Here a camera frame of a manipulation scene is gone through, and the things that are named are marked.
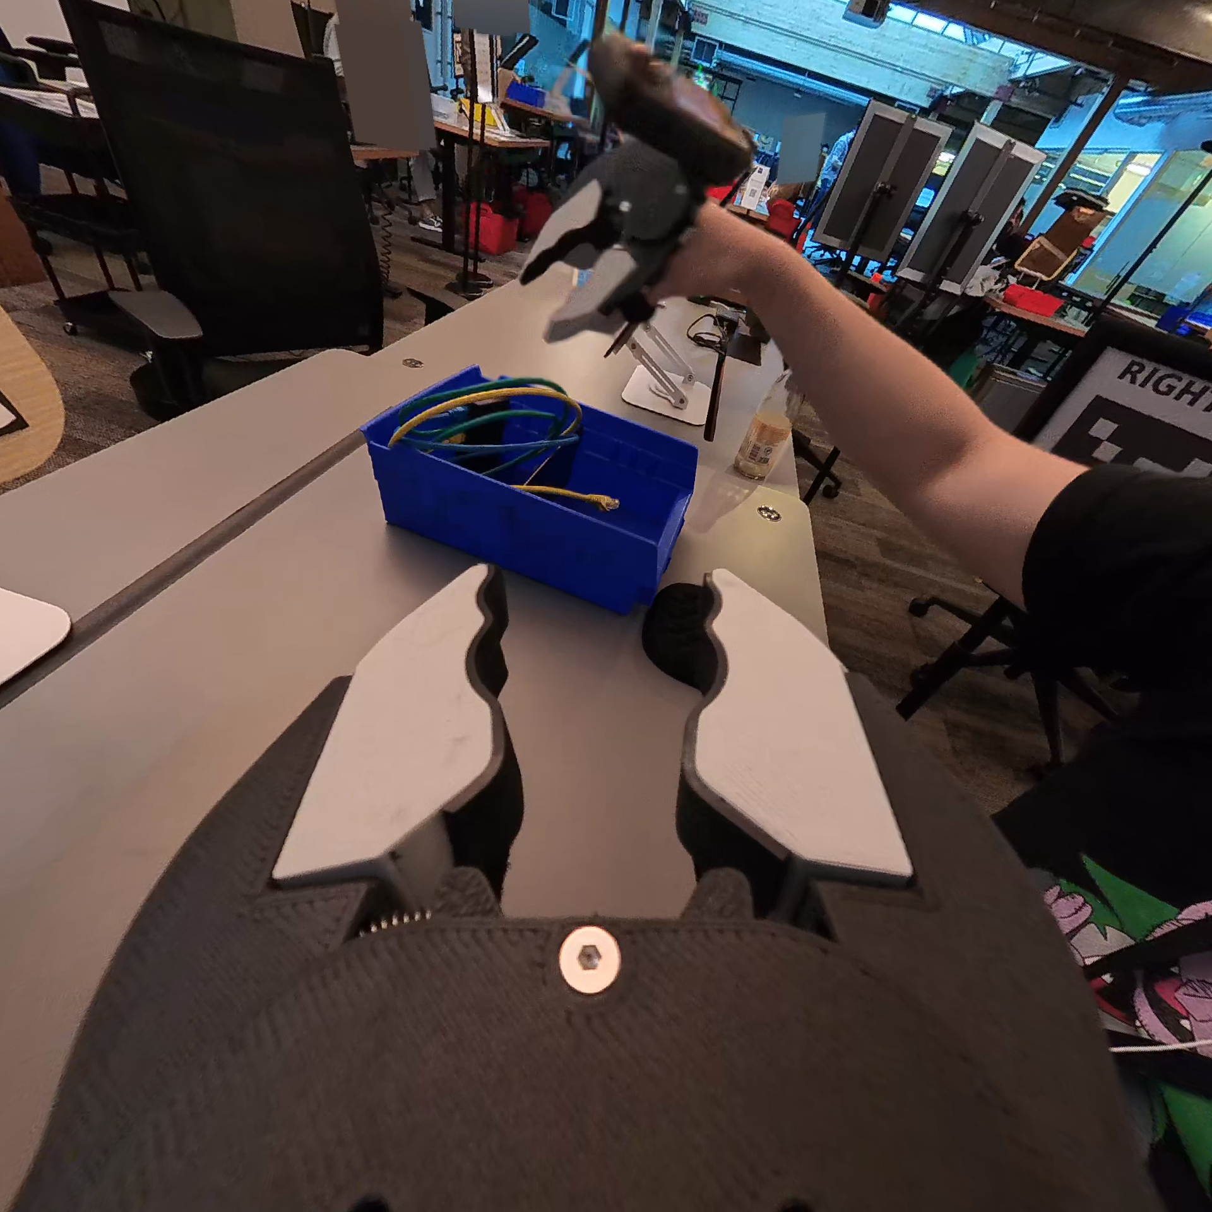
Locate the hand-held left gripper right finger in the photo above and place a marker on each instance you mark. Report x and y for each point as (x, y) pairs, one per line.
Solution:
(795, 757)

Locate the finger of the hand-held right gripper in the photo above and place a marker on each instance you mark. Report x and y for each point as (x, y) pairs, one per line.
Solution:
(577, 218)
(597, 294)

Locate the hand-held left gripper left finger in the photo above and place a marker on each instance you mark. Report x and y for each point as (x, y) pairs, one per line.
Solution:
(407, 749)

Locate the black network switch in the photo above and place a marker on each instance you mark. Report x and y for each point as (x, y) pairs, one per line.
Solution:
(488, 414)

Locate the blue plastic bin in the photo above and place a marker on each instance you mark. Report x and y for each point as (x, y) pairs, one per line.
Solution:
(531, 539)

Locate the person's right forearm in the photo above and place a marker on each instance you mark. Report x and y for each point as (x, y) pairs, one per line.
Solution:
(900, 426)

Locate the person's right hand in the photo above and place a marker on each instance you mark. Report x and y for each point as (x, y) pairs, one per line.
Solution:
(720, 256)

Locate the red plastic bin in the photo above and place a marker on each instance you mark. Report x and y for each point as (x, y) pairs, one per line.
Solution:
(492, 229)
(1032, 298)

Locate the metal display stand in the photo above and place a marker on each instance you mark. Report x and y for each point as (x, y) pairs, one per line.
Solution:
(664, 379)

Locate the grey board stand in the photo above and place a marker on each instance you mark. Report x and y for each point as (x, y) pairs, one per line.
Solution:
(880, 175)
(975, 204)

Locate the glass bottle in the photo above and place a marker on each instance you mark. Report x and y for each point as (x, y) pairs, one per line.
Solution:
(763, 446)

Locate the black printed t-shirt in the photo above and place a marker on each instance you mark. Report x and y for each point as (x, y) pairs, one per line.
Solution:
(1118, 616)

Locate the grey waste bin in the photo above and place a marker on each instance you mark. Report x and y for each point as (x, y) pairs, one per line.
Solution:
(1009, 398)

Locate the framed marker sign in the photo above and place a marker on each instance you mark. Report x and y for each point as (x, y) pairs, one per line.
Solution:
(1127, 407)

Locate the wooden display board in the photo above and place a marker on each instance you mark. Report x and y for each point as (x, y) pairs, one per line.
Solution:
(28, 407)

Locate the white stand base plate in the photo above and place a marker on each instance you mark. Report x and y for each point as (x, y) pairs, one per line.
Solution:
(28, 634)

